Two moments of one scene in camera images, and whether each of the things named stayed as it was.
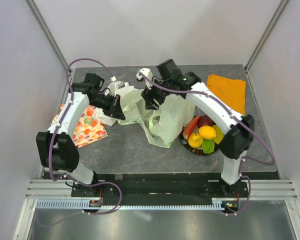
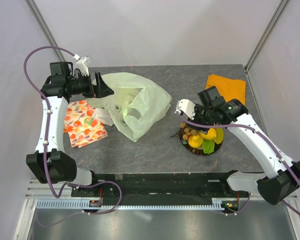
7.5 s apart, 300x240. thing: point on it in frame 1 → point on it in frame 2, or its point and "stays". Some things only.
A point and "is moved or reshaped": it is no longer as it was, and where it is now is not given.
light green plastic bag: x=162 y=125 is moved or reshaped
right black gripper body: x=156 y=91 → x=203 y=114
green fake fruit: x=208 y=146 stays
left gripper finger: x=116 y=110 → x=103 y=89
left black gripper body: x=104 y=102 → x=83 y=85
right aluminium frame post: x=279 y=10 stays
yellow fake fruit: x=195 y=140 stays
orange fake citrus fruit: x=207 y=132 stays
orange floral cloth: x=89 y=128 stays
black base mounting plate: x=159 y=185 stays
